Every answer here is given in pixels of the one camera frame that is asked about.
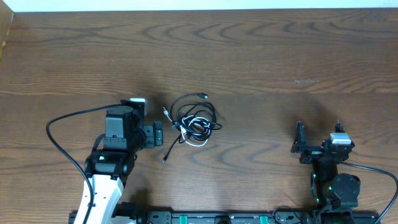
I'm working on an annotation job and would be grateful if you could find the white usb cable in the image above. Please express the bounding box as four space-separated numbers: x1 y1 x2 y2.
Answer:
162 106 212 147

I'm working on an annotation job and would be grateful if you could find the black usb cable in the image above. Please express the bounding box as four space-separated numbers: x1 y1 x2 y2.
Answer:
162 93 223 163

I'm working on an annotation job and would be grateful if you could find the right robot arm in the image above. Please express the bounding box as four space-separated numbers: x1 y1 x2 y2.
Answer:
290 121 361 223

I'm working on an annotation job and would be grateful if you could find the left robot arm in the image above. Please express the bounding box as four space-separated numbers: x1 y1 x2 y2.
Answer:
74 101 164 223

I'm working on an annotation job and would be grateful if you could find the right camera cable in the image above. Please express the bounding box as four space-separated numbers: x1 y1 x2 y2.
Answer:
340 161 398 224

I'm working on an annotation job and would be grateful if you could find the camera cable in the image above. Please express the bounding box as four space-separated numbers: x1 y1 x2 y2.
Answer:
45 104 124 224
340 161 398 224

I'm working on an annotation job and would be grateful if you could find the left camera cable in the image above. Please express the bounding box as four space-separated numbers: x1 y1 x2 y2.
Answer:
45 104 124 224

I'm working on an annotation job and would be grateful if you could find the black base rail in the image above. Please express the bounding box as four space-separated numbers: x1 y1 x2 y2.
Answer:
68 210 382 224

